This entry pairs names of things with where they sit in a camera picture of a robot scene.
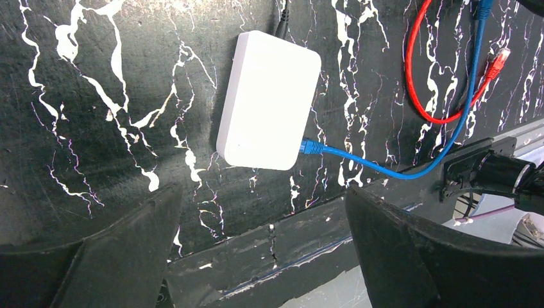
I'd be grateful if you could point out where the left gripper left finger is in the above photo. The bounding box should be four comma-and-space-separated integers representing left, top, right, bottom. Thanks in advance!
1, 185, 183, 307

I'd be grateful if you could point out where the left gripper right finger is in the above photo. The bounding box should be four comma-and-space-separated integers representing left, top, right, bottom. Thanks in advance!
345, 189, 543, 307

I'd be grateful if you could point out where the blue ethernet cable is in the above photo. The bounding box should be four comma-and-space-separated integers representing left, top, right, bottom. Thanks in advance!
299, 0, 495, 181

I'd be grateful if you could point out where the red ethernet cable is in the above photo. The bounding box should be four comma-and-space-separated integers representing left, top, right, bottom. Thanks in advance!
404, 0, 512, 125

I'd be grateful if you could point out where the black adapter with cable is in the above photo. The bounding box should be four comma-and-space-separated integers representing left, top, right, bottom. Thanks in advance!
274, 0, 289, 40

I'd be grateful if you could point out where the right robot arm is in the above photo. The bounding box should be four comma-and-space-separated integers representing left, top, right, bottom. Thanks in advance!
439, 149, 543, 216

